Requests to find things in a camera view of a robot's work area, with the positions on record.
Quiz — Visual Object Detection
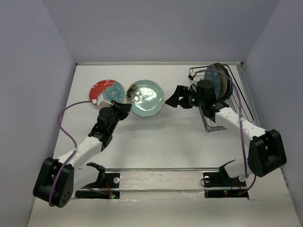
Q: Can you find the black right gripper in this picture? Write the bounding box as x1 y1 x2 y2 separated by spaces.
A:
165 85 205 109

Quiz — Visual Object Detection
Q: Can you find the mint green flower plate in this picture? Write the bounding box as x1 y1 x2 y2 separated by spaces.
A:
126 79 165 117

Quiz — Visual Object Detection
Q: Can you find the dark teal blossom plate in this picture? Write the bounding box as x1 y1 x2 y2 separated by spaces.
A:
204 64 222 101

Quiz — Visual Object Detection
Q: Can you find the grey rimmed cream plate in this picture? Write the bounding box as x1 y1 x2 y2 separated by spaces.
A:
214 62 230 101

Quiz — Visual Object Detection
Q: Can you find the teal scalloped beaded plate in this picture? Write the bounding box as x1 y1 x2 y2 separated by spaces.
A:
227 68 233 99

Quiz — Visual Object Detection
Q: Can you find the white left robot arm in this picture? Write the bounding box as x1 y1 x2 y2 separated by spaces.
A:
33 101 132 208

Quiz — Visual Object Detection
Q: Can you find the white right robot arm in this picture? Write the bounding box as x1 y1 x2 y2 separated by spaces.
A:
165 80 287 185

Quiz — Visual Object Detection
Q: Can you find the red and blue floral plate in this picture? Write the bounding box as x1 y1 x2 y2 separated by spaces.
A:
89 79 125 103

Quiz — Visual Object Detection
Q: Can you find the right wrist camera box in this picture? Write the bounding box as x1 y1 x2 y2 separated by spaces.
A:
187 72 200 85

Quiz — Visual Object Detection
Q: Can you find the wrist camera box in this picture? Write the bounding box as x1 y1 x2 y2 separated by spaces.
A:
92 93 113 109
187 72 200 85

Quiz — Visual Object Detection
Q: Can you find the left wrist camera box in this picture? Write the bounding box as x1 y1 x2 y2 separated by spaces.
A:
92 93 113 109

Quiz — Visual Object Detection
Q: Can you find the black wire dish rack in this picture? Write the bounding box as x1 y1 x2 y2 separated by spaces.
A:
189 64 255 133

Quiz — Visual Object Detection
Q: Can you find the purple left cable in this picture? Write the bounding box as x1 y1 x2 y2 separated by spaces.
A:
48 101 116 208

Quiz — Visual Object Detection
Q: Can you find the purple cable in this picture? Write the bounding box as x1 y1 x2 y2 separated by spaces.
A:
48 101 116 208
188 68 258 196

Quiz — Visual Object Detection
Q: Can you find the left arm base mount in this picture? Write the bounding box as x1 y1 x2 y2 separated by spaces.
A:
74 173 120 200

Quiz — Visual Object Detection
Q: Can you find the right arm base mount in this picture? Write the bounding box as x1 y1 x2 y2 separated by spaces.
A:
200 172 249 199

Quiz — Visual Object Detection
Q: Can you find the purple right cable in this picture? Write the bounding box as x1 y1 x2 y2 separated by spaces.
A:
188 68 258 196

